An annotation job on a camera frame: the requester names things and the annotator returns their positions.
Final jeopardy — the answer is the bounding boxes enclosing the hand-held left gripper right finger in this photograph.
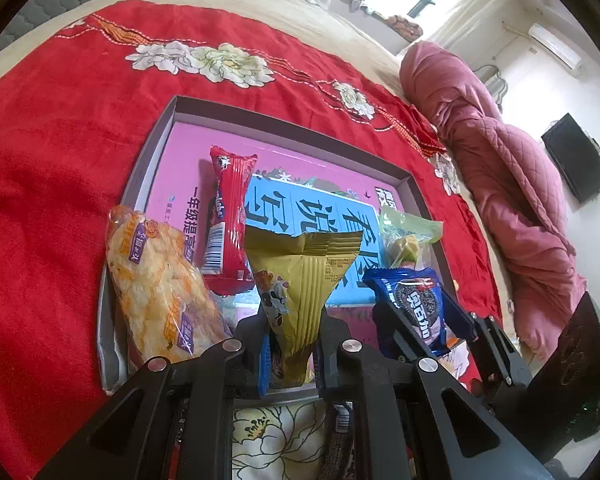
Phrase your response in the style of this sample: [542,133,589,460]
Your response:
[316,312,556,480]

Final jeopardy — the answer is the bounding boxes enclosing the grey cardboard box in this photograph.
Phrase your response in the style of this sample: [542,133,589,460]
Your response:
[96,94,461,395]

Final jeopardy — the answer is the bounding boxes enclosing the pink quilt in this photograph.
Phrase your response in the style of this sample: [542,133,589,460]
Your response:
[399,41,588,361]

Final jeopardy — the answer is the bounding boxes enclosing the red floral blanket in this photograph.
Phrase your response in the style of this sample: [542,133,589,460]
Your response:
[0,0,503,480]

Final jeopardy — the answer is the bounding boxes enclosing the clothes on window sill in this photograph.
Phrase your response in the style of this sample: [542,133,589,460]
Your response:
[385,14,423,41]

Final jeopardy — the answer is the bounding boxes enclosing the white air conditioner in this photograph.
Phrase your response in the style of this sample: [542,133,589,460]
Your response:
[527,23,583,70]

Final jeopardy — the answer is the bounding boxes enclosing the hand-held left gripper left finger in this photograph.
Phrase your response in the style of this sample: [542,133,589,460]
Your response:
[35,310,273,480]

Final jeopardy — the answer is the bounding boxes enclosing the red snack packet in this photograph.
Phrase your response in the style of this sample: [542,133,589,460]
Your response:
[200,145,258,297]

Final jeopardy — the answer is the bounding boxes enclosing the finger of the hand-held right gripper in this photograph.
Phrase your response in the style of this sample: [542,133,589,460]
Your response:
[437,285,531,390]
[372,302,431,361]

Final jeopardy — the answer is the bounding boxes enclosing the clear rice cracker packet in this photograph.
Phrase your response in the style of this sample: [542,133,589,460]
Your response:
[105,205,233,368]

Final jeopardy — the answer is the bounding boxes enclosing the gold snack packet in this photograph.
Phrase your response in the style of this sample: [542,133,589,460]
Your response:
[243,225,363,390]

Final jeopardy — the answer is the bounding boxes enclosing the pink picture book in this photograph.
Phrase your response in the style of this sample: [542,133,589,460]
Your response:
[147,120,406,321]

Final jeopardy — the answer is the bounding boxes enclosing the black wall television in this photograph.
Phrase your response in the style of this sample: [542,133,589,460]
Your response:
[541,113,600,205]

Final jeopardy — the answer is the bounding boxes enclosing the white metal rack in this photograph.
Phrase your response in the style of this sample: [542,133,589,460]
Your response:
[475,64,508,111]

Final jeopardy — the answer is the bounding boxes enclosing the dark chocolate bar packet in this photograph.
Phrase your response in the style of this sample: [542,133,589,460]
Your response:
[325,402,356,480]

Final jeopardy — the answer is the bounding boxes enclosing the blue cookie packet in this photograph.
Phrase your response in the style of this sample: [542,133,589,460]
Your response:
[362,266,453,356]

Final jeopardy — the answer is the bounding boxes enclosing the light green snack packet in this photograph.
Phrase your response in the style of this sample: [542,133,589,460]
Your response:
[377,205,445,273]

